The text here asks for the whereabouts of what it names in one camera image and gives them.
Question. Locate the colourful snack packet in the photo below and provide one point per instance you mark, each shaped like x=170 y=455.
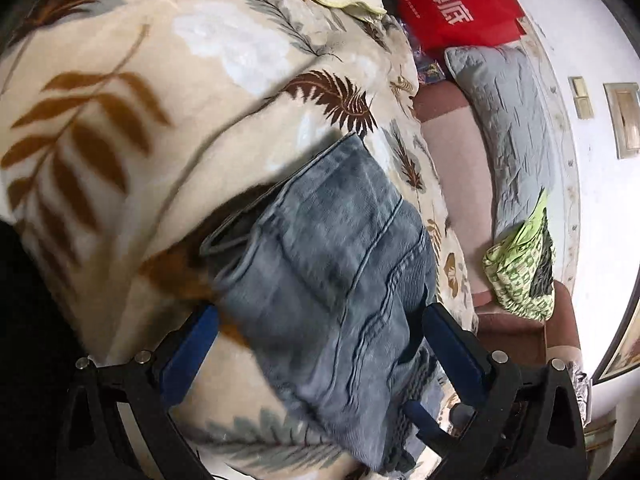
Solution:
x=430 y=67

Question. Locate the grey striped cloth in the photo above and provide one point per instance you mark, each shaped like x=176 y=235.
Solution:
x=580 y=385

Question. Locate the dark green garment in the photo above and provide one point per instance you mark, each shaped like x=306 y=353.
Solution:
x=542 y=275

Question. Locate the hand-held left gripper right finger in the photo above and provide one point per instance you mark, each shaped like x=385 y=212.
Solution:
x=452 y=352

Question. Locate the beige wall switch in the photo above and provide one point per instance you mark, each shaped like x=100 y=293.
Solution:
x=579 y=86
x=585 y=107

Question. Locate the red shopping bag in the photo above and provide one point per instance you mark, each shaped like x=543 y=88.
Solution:
x=450 y=15

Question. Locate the beige wall panel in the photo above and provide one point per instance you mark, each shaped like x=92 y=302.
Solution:
x=625 y=120

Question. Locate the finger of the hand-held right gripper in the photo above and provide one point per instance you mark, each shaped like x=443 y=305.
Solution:
x=420 y=417

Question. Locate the green patterned cloth bag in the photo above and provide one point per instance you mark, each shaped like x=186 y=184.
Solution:
x=515 y=275

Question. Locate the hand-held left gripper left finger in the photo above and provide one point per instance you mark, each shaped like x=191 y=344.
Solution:
x=190 y=355

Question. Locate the blue denim pants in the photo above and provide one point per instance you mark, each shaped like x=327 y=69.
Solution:
x=325 y=285

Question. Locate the leaf print blanket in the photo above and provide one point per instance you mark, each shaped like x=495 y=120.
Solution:
x=150 y=135

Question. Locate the brown pink sofa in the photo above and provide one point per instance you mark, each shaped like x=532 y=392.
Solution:
x=465 y=160

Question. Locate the grey quilted pillow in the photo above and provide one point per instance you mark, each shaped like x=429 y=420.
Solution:
x=505 y=125

